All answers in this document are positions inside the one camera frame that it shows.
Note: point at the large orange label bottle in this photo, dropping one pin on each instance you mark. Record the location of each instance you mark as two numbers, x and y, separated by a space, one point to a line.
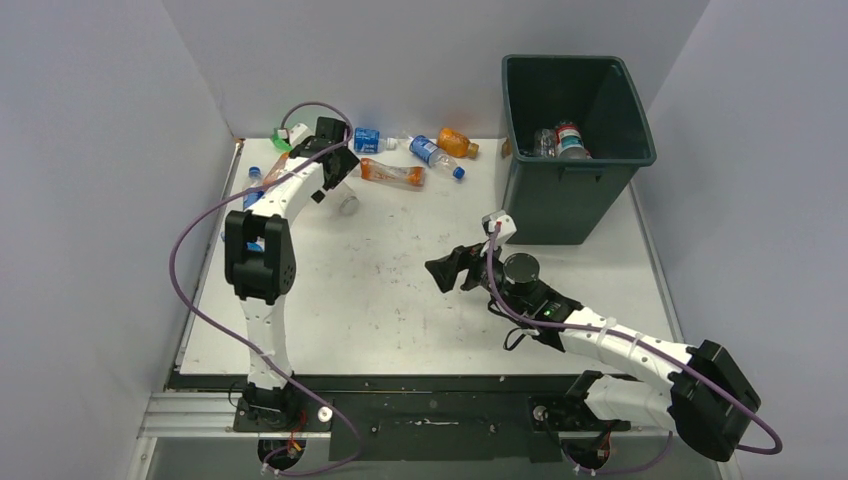
276 170

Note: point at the green plastic bottle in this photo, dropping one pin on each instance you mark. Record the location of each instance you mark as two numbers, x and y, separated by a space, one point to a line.
280 141

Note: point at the clear bottle silver cap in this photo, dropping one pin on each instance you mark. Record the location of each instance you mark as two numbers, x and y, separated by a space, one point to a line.
343 200

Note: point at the dark green plastic bin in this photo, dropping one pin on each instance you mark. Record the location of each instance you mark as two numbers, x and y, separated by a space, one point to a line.
559 201

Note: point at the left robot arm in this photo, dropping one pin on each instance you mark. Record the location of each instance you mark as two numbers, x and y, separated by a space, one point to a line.
260 264

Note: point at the Nongfu bottle red white label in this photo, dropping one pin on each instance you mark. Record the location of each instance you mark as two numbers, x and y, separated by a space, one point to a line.
569 142

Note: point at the flattened orange label bottle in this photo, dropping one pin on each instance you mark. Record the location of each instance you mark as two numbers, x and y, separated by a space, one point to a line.
373 170

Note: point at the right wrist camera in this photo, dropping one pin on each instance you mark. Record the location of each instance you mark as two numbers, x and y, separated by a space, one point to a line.
499 227

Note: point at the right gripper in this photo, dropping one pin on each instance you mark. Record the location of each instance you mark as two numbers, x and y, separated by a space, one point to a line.
446 270

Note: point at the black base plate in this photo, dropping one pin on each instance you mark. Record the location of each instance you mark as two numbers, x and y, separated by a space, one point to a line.
427 418

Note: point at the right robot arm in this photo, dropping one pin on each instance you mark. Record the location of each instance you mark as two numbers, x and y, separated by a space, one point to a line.
697 392

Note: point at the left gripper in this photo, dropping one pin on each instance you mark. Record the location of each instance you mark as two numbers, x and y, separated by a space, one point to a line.
347 165

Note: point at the clear bottle blue label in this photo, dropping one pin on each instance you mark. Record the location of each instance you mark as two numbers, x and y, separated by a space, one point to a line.
371 141

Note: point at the blue label bottle blue cap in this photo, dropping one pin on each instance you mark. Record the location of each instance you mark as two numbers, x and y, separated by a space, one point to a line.
435 157

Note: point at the blue label bottle edge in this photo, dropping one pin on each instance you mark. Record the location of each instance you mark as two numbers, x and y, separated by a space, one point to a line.
240 241

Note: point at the large Pepsi bottle blue cap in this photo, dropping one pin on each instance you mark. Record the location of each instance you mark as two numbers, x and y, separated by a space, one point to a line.
545 141

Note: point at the slim blue label bottle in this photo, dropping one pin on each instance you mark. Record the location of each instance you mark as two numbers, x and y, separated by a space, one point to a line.
254 181

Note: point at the orange juice bottle far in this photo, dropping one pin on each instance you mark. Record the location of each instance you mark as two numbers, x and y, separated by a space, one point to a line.
456 144

